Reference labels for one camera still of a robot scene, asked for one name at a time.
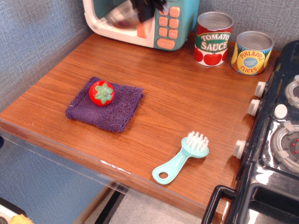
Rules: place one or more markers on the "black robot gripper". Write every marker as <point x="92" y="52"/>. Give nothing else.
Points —
<point x="146" y="8"/>

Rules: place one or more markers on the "stainless steel two-handled pot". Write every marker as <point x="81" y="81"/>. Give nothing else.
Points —
<point x="121" y="14"/>

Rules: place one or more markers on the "teal toy microwave oven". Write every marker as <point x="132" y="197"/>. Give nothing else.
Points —
<point x="165" y="31"/>

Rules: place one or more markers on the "tomato sauce can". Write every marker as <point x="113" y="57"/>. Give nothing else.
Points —
<point x="212" y="39"/>

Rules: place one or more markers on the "red toy tomato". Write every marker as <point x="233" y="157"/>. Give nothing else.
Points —
<point x="101" y="93"/>

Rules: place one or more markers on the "purple folded towel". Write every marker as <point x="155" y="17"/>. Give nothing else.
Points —
<point x="112" y="117"/>

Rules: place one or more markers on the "pineapple slices can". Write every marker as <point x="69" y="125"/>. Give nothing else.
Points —
<point x="251" y="52"/>

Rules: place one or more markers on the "white stove knob upper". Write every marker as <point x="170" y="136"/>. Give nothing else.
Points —
<point x="260" y="89"/>

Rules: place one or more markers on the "white stove knob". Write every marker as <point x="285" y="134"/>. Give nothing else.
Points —
<point x="260" y="89"/>
<point x="253" y="107"/>
<point x="239" y="148"/>

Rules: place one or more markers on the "teal dish brush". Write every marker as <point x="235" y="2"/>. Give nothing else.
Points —
<point x="194" y="145"/>

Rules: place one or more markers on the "white stove knob middle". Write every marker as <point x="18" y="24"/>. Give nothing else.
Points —
<point x="253" y="107"/>

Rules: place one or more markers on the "white stove knob lower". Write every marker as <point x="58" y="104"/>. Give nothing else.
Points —
<point x="239" y="148"/>

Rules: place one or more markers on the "black toy stove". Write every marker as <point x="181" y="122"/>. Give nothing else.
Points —
<point x="267" y="190"/>

